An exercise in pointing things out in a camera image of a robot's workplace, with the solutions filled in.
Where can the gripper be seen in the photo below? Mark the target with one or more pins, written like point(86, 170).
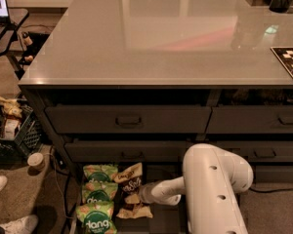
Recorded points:
point(148, 192)

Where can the brown chip bag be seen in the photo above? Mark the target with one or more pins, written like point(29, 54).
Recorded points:
point(130, 181)

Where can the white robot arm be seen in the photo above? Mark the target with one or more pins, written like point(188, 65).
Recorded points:
point(211, 178)

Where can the open bottom left drawer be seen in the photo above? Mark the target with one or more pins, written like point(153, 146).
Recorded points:
point(166, 219)

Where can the green chip bag middle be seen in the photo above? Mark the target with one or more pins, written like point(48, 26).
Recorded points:
point(95, 191)

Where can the green dang chip bag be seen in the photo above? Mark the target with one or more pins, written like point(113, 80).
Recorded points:
point(96, 217)

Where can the green chip bag top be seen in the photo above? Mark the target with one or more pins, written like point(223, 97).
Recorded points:
point(100, 173)

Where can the middle left drawer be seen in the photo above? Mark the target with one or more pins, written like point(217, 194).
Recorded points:
point(127, 151)

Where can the top left drawer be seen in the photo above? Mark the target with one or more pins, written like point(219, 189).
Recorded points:
point(128, 119)

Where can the top right drawer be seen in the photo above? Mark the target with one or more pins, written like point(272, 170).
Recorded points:
point(256, 119)

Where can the middle right drawer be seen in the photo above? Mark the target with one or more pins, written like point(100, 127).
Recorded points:
point(261, 151)

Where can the bottom right drawer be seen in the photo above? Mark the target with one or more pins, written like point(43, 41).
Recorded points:
point(282, 174)

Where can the paper cup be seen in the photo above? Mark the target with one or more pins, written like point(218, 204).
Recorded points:
point(36, 161)

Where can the white shoe lower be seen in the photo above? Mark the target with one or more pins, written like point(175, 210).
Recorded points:
point(24, 225)

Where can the black plastic crate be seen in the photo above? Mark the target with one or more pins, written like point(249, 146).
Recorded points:
point(27, 137)

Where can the snack bags in crate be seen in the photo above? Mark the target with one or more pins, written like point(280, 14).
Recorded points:
point(12, 117)

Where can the black white fiducial marker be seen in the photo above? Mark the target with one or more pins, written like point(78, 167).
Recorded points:
point(285, 57)

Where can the black side desk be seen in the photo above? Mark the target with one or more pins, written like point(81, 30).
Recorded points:
point(17, 17)

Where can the dark cabinet frame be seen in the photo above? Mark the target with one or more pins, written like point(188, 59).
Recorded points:
point(40, 97)

